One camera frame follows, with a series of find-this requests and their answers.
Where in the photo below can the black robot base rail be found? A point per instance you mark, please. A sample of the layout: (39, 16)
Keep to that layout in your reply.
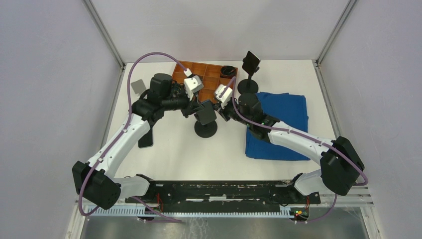
(225, 196)

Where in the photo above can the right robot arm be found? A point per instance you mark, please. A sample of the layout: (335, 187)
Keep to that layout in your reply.
(340, 164)

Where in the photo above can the silver metal phone stand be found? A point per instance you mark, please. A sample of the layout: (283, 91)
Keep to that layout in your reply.
(138, 87)

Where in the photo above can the blue cloth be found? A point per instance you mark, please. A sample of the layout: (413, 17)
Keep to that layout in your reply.
(292, 110)

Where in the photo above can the aluminium frame post left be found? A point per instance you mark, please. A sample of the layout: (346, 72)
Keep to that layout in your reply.
(92, 11)

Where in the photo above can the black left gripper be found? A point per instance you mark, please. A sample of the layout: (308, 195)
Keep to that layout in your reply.
(190, 106)

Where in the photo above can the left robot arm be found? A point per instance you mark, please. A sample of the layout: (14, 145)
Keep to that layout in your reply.
(95, 180)

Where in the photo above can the wooden compartment tray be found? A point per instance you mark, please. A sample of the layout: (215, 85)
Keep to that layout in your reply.
(211, 77)

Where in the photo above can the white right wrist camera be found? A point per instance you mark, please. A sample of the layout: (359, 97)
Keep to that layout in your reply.
(223, 94)

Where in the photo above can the aluminium frame post right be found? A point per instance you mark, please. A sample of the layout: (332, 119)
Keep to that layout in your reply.
(336, 30)

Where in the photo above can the aluminium frame post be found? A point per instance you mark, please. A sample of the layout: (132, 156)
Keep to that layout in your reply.
(336, 30)
(92, 11)

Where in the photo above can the black phone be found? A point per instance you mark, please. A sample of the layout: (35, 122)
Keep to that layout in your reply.
(206, 113)
(250, 63)
(146, 140)

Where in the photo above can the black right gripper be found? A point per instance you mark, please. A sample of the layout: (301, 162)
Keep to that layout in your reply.
(224, 111)

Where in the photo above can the rolled tie back right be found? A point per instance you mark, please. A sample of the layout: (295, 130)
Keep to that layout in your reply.
(228, 71)

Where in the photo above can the white toothed cable duct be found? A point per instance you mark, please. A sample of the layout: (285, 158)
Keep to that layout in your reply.
(138, 210)

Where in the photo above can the black phone stand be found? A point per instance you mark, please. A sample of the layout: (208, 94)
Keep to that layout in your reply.
(247, 86)
(205, 131)

